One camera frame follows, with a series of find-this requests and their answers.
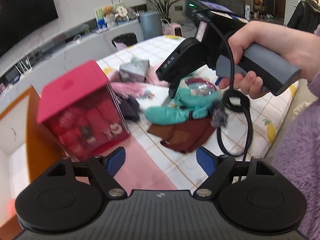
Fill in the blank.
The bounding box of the teal plush toy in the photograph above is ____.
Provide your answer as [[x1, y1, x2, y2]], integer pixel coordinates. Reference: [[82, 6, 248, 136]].
[[144, 77, 221, 126]]

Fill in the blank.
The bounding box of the grey cloth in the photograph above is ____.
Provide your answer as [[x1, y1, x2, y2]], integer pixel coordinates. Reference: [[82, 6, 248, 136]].
[[119, 57, 150, 83]]

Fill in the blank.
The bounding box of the maroon brown fabric piece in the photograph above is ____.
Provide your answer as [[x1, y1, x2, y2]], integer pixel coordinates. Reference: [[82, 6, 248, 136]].
[[148, 117, 216, 153]]

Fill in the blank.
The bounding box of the pink cloth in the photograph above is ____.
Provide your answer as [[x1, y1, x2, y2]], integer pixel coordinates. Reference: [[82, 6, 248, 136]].
[[145, 65, 168, 87]]

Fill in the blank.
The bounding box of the dark navy cap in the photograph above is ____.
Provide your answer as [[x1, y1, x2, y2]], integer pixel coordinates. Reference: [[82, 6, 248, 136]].
[[119, 96, 140, 122]]

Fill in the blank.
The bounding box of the pink foam ball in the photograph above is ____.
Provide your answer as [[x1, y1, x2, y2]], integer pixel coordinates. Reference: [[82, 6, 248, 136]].
[[7, 198, 16, 217]]

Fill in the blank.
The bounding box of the purple fuzzy sleeve forearm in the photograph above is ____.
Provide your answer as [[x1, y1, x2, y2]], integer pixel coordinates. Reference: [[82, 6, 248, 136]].
[[273, 29, 319, 239]]

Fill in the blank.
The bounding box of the person's right hand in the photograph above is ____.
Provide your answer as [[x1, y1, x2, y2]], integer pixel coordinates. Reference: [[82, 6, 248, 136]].
[[228, 21, 319, 97]]

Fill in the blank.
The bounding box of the pink small heater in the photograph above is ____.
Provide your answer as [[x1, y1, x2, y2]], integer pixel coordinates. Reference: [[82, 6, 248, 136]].
[[162, 22, 182, 37]]

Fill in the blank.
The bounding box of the pink fringed scarf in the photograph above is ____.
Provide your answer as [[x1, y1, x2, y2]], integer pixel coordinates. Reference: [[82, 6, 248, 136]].
[[111, 82, 155, 99]]

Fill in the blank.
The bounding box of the green leafy potted plant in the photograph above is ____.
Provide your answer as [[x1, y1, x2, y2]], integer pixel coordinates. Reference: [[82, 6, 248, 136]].
[[147, 0, 181, 22]]

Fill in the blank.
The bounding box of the grey round trash can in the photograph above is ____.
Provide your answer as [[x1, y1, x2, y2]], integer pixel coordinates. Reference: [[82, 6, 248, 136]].
[[139, 11, 163, 40]]

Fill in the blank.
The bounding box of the red lidded clear box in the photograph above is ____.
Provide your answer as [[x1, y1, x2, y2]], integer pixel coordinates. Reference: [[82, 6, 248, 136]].
[[37, 60, 130, 161]]

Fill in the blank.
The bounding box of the pink bin with black bag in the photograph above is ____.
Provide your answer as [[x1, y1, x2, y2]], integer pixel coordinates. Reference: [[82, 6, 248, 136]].
[[112, 33, 138, 50]]

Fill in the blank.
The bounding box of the orange white storage box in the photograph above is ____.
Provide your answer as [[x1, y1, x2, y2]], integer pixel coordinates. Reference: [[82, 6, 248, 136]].
[[1, 87, 65, 239]]

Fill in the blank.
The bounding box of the brown teddy bear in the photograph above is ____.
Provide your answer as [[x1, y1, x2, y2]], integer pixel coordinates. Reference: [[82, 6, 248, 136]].
[[103, 5, 116, 25]]

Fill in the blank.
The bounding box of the white wifi router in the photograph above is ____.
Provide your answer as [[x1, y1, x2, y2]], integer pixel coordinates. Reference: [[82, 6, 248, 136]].
[[15, 56, 32, 76]]

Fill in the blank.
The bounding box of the black curved television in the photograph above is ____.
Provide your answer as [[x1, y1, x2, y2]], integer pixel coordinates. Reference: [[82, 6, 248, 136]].
[[1, 0, 58, 55]]

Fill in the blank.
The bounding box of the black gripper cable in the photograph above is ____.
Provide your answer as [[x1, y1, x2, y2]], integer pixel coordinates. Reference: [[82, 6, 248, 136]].
[[195, 12, 254, 162]]

